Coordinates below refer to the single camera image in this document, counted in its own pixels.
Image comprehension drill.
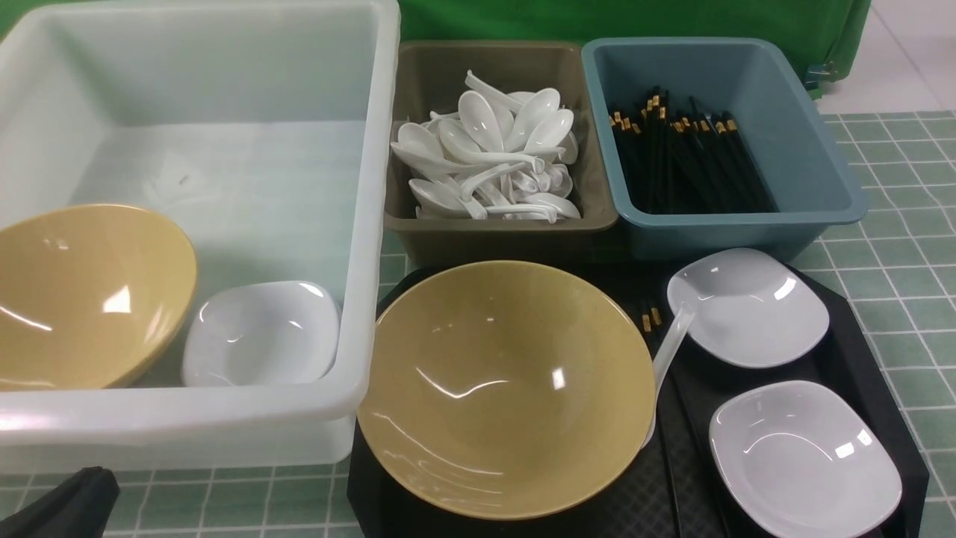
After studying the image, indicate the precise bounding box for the large translucent white bin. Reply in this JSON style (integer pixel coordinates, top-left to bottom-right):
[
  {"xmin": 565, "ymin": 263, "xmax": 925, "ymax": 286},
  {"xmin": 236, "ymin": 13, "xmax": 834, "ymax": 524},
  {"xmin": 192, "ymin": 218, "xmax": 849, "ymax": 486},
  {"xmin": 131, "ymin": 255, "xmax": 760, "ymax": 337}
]
[{"xmin": 2, "ymin": 1, "xmax": 402, "ymax": 474}]

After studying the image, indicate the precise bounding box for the blue chopstick bin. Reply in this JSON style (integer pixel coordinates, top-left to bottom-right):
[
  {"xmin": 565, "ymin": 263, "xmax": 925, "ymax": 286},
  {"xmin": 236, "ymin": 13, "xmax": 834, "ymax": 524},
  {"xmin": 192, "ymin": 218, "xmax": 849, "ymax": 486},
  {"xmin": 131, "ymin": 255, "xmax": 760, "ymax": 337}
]
[{"xmin": 583, "ymin": 37, "xmax": 867, "ymax": 262}]

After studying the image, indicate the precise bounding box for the bundle of black chopsticks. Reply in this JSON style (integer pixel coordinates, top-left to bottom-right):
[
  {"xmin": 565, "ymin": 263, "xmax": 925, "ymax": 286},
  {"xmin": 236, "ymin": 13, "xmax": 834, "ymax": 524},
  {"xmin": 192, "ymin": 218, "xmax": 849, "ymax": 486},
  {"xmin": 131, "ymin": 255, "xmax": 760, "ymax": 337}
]
[{"xmin": 609, "ymin": 86, "xmax": 780, "ymax": 215}]

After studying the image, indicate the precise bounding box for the black textured serving tray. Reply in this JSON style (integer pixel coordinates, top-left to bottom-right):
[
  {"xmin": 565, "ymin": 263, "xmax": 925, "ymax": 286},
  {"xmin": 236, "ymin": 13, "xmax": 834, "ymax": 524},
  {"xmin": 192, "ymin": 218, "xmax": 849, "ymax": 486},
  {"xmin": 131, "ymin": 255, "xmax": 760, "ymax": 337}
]
[{"xmin": 347, "ymin": 275, "xmax": 930, "ymax": 537}]

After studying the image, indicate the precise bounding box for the white square dish in bin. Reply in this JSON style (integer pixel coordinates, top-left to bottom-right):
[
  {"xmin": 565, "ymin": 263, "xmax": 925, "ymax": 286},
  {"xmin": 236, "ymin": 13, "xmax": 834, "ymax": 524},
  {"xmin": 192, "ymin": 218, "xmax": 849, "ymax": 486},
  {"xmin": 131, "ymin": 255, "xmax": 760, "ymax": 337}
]
[{"xmin": 181, "ymin": 280, "xmax": 341, "ymax": 387}]

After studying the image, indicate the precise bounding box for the black chopstick gold band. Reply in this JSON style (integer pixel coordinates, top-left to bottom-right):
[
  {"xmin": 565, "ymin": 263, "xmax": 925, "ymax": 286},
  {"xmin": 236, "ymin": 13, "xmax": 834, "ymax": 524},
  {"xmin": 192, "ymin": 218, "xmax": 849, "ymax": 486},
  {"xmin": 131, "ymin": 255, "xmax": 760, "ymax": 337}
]
[
  {"xmin": 639, "ymin": 300, "xmax": 657, "ymax": 351},
  {"xmin": 645, "ymin": 300, "xmax": 667, "ymax": 350}
]

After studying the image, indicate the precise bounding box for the yellow noodle bowl in bin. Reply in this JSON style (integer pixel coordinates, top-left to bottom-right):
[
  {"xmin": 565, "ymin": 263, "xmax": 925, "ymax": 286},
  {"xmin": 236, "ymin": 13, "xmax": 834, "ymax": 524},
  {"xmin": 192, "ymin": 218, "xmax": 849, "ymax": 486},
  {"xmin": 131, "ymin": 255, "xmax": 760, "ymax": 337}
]
[{"xmin": 1, "ymin": 204, "xmax": 198, "ymax": 392}]

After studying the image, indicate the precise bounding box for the pile of white spoons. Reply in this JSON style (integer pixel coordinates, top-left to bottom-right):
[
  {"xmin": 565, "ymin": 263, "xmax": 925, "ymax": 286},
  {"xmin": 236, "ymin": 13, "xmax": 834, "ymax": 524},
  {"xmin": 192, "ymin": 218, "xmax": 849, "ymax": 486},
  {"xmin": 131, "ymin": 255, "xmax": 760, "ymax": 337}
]
[{"xmin": 391, "ymin": 72, "xmax": 583, "ymax": 224}]

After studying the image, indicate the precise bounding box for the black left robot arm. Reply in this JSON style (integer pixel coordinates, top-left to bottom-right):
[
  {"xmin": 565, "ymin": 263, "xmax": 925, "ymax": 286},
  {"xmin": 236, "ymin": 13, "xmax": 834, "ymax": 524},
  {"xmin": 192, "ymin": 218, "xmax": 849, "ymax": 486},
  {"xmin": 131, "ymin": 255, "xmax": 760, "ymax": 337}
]
[{"xmin": 1, "ymin": 466, "xmax": 120, "ymax": 537}]

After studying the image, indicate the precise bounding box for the olive brown spoon bin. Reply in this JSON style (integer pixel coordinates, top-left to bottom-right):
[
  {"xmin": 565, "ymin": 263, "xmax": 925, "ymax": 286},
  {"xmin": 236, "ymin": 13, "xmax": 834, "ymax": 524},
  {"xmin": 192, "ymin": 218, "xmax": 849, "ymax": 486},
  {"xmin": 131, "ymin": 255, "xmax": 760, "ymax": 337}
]
[{"xmin": 385, "ymin": 40, "xmax": 618, "ymax": 267}]

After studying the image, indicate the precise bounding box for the white square dish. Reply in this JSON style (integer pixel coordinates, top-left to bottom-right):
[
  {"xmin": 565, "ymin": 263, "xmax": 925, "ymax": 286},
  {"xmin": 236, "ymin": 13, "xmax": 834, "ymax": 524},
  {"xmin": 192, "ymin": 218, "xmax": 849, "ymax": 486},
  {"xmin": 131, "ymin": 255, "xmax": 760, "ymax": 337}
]
[
  {"xmin": 708, "ymin": 380, "xmax": 904, "ymax": 537},
  {"xmin": 181, "ymin": 280, "xmax": 341, "ymax": 387},
  {"xmin": 666, "ymin": 248, "xmax": 830, "ymax": 370}
]

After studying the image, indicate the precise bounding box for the yellow noodle bowl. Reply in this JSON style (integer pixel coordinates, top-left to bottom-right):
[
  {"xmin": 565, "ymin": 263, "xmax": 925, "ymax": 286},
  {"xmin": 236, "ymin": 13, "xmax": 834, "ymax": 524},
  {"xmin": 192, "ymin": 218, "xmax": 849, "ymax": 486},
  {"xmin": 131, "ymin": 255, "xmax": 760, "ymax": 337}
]
[
  {"xmin": 1, "ymin": 204, "xmax": 198, "ymax": 392},
  {"xmin": 356, "ymin": 260, "xmax": 657, "ymax": 521}
]

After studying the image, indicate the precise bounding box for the white ceramic soup spoon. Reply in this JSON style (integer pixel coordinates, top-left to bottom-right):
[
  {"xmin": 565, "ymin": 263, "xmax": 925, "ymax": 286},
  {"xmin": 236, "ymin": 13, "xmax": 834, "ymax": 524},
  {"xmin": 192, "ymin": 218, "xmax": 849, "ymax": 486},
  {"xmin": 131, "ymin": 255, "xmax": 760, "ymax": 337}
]
[{"xmin": 641, "ymin": 302, "xmax": 695, "ymax": 450}]

